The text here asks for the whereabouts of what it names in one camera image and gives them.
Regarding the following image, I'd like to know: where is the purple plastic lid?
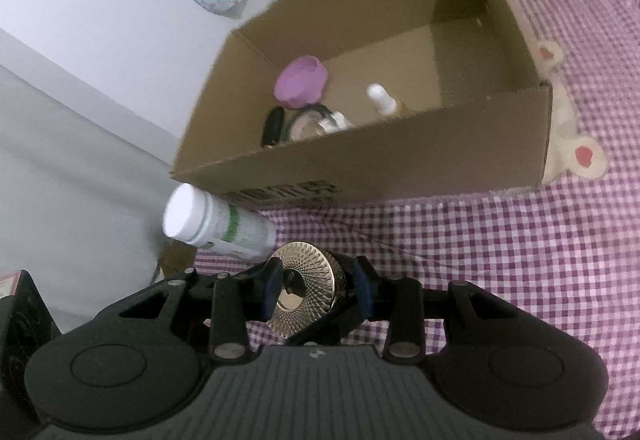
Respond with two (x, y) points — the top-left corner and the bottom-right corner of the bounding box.
(273, 56), (328, 110)

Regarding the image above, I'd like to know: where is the white pill bottle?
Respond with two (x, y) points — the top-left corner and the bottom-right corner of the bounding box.
(162, 182), (277, 263)

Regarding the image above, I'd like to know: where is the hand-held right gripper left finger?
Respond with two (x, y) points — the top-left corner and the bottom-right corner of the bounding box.
(92, 260), (286, 363)

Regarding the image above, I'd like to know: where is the black key fob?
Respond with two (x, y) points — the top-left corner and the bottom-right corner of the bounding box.
(261, 106), (286, 148)

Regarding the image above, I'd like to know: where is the white power adapter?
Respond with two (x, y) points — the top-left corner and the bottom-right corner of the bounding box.
(320, 111), (356, 135)

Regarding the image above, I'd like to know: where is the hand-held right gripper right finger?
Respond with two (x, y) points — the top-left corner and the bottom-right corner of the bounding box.
(300, 255), (541, 363)

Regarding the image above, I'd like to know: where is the purple checkered tablecloth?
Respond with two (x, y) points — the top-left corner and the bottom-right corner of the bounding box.
(192, 0), (640, 436)

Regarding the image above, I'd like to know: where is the black tape roll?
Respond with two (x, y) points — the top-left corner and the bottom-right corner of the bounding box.
(282, 103), (333, 143)

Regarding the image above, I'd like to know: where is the gold lid jar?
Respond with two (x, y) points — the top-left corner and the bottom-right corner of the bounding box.
(262, 241), (358, 338)

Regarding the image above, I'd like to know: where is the green dropper bottle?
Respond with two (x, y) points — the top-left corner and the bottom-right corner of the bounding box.
(366, 83), (411, 117)

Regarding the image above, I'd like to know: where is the brown cardboard box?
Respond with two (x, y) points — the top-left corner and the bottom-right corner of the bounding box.
(169, 0), (553, 211)

